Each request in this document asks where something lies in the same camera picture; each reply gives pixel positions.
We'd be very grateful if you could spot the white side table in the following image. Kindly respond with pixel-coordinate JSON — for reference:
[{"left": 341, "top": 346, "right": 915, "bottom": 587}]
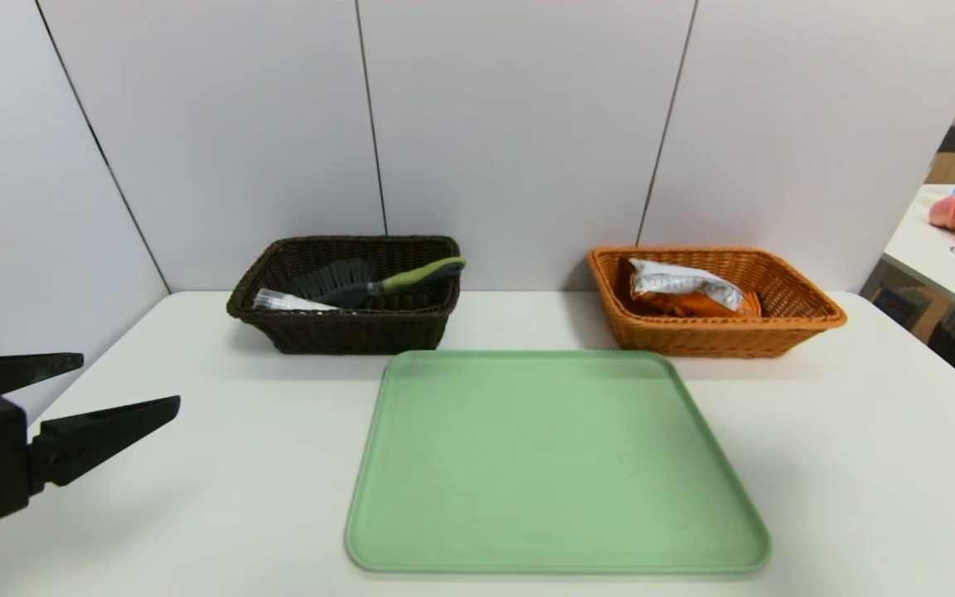
[{"left": 882, "top": 183, "right": 955, "bottom": 326}]

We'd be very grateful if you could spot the grey brush with green handle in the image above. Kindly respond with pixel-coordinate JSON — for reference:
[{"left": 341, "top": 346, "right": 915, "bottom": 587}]
[{"left": 283, "top": 256, "right": 468, "bottom": 310}]

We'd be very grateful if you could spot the white bottle with grey cap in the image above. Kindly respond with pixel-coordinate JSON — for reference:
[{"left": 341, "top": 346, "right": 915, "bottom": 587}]
[{"left": 252, "top": 288, "right": 342, "bottom": 313}]

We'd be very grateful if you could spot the orange wicker basket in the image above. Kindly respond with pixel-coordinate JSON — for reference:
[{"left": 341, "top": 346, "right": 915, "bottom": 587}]
[{"left": 587, "top": 245, "right": 849, "bottom": 359}]

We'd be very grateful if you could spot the orange snack bag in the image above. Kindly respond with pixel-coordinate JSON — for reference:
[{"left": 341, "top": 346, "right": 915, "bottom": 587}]
[{"left": 617, "top": 257, "right": 764, "bottom": 319}]

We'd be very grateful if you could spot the dark brown wicker basket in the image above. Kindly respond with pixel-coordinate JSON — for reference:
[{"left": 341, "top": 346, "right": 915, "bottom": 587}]
[{"left": 226, "top": 235, "right": 462, "bottom": 356}]

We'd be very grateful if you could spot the light green plastic tray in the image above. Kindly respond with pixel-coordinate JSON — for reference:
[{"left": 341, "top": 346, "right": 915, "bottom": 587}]
[{"left": 344, "top": 350, "right": 773, "bottom": 575}]

